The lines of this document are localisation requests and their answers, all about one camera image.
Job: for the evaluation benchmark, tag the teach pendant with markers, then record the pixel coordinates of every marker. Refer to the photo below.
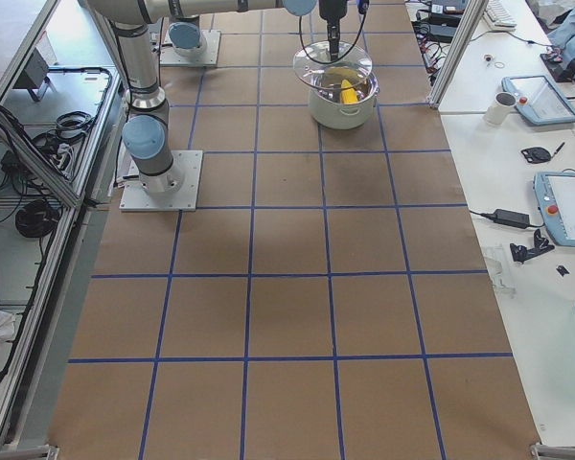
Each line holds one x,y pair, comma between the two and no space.
555,194
539,100

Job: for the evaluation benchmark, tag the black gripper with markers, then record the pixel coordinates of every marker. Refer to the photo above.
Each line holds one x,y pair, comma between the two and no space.
332,11

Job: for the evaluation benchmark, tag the upper teach pendant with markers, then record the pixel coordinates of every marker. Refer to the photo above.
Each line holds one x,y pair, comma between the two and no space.
539,100

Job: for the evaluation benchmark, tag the yellow corn cob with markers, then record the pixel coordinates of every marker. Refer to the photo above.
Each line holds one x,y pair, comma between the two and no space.
348,94

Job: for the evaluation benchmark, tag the clear plastic holder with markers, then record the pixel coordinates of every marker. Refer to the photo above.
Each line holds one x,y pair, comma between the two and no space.
499,270

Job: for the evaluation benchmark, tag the black bracket part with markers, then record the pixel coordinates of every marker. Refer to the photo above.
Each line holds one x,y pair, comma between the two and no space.
541,245

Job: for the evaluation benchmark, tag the white mug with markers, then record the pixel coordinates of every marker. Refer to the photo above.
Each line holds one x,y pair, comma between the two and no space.
502,104

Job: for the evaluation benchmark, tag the white keyboard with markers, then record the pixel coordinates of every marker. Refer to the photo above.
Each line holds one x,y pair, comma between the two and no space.
497,18

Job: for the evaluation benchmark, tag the aluminium frame post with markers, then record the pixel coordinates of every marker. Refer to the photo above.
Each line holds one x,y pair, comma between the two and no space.
471,17

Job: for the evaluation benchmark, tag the glass pot lid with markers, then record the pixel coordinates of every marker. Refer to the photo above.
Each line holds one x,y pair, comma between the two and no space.
313,66

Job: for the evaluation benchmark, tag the pale green cooking pot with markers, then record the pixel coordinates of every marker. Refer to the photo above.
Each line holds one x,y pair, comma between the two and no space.
329,111

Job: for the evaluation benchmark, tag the lower teach pendant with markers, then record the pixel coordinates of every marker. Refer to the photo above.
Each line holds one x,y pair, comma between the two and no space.
555,194

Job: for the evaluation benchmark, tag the black round case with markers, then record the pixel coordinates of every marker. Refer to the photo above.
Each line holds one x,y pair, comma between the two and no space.
536,155

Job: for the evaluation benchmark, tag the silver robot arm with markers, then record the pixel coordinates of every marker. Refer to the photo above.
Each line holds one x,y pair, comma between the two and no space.
129,21
186,36

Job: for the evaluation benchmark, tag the grey box on stand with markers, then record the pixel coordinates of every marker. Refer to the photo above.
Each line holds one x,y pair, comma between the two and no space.
34,77

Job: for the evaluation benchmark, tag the black power adapter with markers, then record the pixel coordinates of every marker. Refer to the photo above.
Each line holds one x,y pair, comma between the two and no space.
511,218

